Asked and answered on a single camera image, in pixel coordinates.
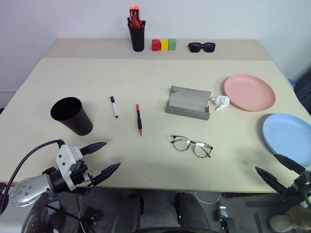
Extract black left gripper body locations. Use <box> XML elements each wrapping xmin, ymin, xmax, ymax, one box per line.
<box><xmin>70</xmin><ymin>161</ymin><xmax>96</xmax><ymax>187</ymax></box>

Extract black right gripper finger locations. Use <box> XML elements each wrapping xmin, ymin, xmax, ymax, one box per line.
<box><xmin>273</xmin><ymin>153</ymin><xmax>307</xmax><ymax>174</ymax></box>
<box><xmin>255</xmin><ymin>166</ymin><xmax>287</xmax><ymax>195</ymax></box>

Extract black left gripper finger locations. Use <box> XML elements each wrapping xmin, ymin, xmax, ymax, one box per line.
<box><xmin>79</xmin><ymin>142</ymin><xmax>107</xmax><ymax>156</ymax></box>
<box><xmin>88</xmin><ymin>162</ymin><xmax>121</xmax><ymax>187</ymax></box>

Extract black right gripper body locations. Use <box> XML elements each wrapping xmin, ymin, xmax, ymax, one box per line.
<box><xmin>283</xmin><ymin>173</ymin><xmax>311</xmax><ymax>203</ymax></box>

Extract white marker with black cap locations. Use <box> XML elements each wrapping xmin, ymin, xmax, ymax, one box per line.
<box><xmin>109</xmin><ymin>96</ymin><xmax>119</xmax><ymax>119</ymax></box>

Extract red and black pen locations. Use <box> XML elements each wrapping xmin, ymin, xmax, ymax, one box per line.
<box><xmin>136</xmin><ymin>104</ymin><xmax>143</xmax><ymax>138</ymax></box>

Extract thin-framed clear eyeglasses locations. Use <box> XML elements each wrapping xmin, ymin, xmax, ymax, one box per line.
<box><xmin>170</xmin><ymin>135</ymin><xmax>214</xmax><ymax>159</ymax></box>

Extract grey glasses case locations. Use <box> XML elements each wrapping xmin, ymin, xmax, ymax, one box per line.
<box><xmin>166</xmin><ymin>85</ymin><xmax>212</xmax><ymax>121</ymax></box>

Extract blue plastic plate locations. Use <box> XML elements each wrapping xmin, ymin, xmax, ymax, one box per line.
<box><xmin>261</xmin><ymin>113</ymin><xmax>311</xmax><ymax>168</ymax></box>

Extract black plastic cup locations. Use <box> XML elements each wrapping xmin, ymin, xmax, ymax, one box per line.
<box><xmin>50</xmin><ymin>97</ymin><xmax>94</xmax><ymax>136</ymax></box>

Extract white shoe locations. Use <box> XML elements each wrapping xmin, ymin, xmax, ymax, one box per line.
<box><xmin>268</xmin><ymin>215</ymin><xmax>296</xmax><ymax>233</ymax></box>

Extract dark rounded shape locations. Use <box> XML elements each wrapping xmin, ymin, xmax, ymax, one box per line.
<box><xmin>116</xmin><ymin>193</ymin><xmax>144</xmax><ymax>233</ymax></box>
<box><xmin>174</xmin><ymin>192</ymin><xmax>211</xmax><ymax>231</ymax></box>

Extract black floor device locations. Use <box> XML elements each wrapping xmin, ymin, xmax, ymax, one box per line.
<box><xmin>217</xmin><ymin>206</ymin><xmax>236</xmax><ymax>233</ymax></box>

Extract black mesh chair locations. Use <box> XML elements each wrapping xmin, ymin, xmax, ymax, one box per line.
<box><xmin>293</xmin><ymin>70</ymin><xmax>311</xmax><ymax>110</ymax></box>

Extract pink plastic plate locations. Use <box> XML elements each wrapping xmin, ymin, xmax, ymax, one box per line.
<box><xmin>224</xmin><ymin>74</ymin><xmax>276</xmax><ymax>112</ymax></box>

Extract crumpled white tissue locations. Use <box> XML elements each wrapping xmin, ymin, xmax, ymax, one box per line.
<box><xmin>210</xmin><ymin>95</ymin><xmax>231</xmax><ymax>112</ymax></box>

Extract black pen holder with pens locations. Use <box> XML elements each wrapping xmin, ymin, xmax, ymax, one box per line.
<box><xmin>128</xmin><ymin>20</ymin><xmax>146</xmax><ymax>52</ymax></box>

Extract black sunglasses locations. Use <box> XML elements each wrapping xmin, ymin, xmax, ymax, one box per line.
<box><xmin>188</xmin><ymin>42</ymin><xmax>216</xmax><ymax>53</ymax></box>

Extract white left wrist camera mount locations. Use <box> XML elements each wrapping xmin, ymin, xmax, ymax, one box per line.
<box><xmin>55</xmin><ymin>144</ymin><xmax>85</xmax><ymax>192</ymax></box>

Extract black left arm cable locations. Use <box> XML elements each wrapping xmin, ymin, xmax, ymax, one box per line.
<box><xmin>0</xmin><ymin>139</ymin><xmax>66</xmax><ymax>216</ymax></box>

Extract white floor cable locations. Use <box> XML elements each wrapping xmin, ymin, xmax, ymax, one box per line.
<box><xmin>194</xmin><ymin>191</ymin><xmax>222</xmax><ymax>204</ymax></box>

